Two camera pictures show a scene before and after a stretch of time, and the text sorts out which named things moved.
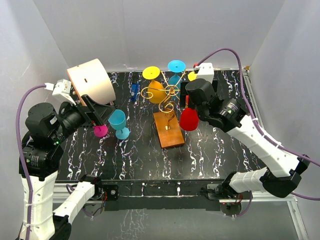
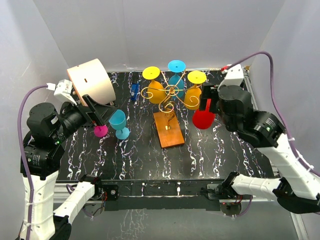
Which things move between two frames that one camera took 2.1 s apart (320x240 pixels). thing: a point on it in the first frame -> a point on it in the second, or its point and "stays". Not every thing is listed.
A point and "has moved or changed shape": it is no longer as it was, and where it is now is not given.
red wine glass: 189,119 has moved or changed shape
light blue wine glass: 117,120 stays
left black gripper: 101,111 stays
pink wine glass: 101,130 stays
